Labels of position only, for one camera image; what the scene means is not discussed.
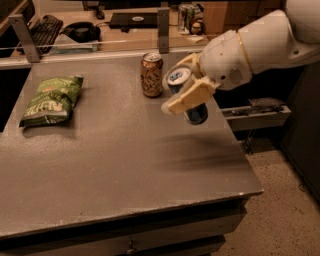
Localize brown orange soda can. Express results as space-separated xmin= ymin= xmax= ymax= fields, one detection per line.
xmin=140 ymin=52 xmax=163 ymax=97

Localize grey metal bracket middle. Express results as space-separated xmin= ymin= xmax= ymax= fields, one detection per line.
xmin=157 ymin=7 xmax=169 ymax=54

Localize green chip bag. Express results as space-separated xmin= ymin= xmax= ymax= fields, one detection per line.
xmin=19 ymin=76 xmax=83 ymax=127

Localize grey metal bracket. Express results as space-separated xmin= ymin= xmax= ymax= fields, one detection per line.
xmin=9 ymin=14 xmax=41 ymax=63
xmin=157 ymin=7 xmax=169 ymax=54

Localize grey drawer unit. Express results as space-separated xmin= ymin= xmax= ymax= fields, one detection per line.
xmin=0 ymin=198 xmax=249 ymax=256

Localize blue silver redbull can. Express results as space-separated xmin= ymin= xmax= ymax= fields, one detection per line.
xmin=165 ymin=65 xmax=208 ymax=125

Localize black laptop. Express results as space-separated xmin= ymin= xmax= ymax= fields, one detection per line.
xmin=109 ymin=13 xmax=157 ymax=29

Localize small round brown object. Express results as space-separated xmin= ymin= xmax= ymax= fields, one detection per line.
xmin=190 ymin=22 xmax=203 ymax=35

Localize black keyboard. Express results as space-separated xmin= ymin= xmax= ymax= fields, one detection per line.
xmin=29 ymin=15 xmax=63 ymax=54

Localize wooden cabinet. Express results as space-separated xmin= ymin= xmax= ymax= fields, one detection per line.
xmin=203 ymin=0 xmax=286 ymax=37

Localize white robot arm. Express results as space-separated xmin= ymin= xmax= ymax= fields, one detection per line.
xmin=161 ymin=0 xmax=320 ymax=115

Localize grey metal bracket left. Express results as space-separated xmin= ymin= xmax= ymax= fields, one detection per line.
xmin=9 ymin=14 xmax=41 ymax=63

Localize cans on back desk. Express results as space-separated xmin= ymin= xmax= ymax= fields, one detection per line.
xmin=178 ymin=4 xmax=196 ymax=34

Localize black headphones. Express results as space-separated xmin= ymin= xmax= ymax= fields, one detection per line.
xmin=62 ymin=22 xmax=101 ymax=43

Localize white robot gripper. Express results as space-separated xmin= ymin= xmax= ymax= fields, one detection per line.
xmin=161 ymin=30 xmax=252 ymax=115

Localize grey metal shelf tray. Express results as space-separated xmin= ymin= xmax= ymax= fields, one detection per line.
xmin=222 ymin=98 xmax=291 ymax=132

